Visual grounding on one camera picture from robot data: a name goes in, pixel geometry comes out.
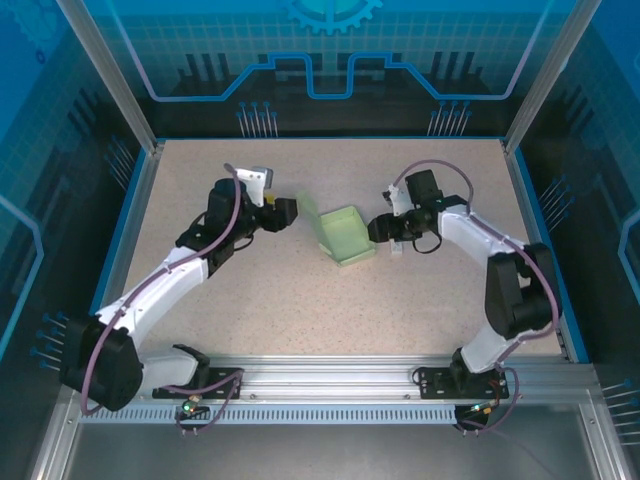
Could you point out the aluminium mounting rail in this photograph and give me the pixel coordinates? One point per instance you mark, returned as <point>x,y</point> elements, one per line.
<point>325,375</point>

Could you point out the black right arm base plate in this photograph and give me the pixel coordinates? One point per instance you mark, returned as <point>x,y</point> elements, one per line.
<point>432,385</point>

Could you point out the light green paper box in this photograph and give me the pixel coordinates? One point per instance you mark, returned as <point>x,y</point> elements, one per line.
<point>345,235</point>

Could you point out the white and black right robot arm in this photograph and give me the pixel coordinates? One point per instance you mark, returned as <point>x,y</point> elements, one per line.
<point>460,235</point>

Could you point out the aluminium frame post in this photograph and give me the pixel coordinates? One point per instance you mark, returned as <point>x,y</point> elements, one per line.
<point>114,75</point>
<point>550,75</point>

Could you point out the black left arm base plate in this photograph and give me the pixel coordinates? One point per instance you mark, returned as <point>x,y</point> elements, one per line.
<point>215,375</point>

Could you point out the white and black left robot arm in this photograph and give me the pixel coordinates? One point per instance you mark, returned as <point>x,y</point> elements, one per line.
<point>165,285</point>

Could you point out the small white piece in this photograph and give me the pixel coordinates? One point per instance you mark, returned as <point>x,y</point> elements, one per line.
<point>396,248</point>

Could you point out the aluminium table side rail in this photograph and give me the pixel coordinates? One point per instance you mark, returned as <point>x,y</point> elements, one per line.
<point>524,200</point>
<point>127,250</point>

